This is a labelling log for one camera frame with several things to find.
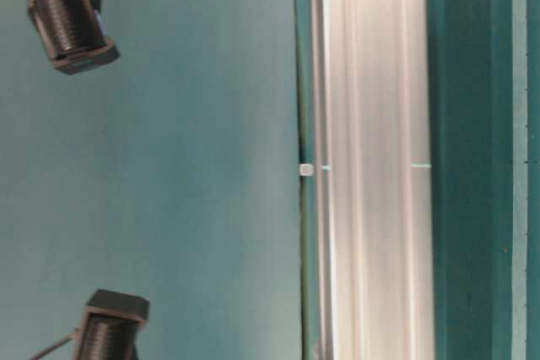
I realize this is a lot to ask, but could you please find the white zip tie head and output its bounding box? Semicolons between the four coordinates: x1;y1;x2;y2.
299;163;315;177

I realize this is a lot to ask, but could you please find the black cable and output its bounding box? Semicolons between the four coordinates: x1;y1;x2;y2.
25;329;82;360

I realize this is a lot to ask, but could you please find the large aluminium extrusion rail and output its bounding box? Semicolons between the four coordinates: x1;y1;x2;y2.
311;0;435;359

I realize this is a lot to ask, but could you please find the black robot arm lower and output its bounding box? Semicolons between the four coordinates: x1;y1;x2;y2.
73;289;150;360

